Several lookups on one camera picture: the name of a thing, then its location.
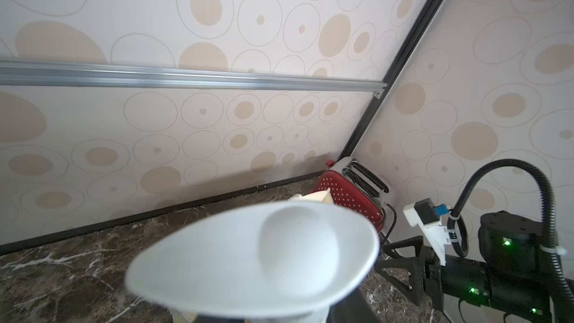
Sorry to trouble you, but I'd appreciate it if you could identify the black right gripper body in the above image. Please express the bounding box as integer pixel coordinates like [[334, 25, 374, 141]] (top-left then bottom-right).
[[421, 246, 492, 312]]

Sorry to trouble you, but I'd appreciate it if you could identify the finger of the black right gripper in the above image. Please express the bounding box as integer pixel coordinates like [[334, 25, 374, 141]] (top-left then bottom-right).
[[381, 236, 424, 256], [374, 257, 424, 307]]

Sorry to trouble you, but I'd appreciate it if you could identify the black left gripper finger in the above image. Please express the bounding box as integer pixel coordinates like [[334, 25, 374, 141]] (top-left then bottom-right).
[[329, 288, 381, 323]]

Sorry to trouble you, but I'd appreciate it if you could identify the yellow pump dish soap bottle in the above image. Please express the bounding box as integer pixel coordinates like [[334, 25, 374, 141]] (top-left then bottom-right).
[[125, 200, 379, 322]]

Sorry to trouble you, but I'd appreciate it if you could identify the cream starry night tote bag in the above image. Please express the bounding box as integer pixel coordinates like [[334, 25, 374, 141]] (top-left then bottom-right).
[[289, 189, 334, 204]]

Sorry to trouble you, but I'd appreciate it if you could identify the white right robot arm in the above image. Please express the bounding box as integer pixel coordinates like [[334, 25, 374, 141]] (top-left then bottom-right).
[[375, 211, 573, 322]]

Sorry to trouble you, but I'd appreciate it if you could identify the red and silver toaster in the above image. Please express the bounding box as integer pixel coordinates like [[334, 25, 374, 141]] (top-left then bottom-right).
[[313, 156, 397, 232]]

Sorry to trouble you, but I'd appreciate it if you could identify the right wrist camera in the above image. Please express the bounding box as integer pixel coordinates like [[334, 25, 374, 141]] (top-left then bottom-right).
[[403, 198, 451, 266]]

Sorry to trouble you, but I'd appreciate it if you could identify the black toaster power cord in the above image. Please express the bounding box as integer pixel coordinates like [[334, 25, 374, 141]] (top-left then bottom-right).
[[380, 202, 399, 245]]

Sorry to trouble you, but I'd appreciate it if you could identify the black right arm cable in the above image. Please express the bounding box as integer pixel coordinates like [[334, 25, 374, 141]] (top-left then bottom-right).
[[448, 159, 574, 301]]

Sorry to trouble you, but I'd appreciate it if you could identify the silver horizontal back rail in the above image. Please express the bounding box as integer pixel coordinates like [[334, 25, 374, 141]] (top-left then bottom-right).
[[1, 60, 387, 93]]

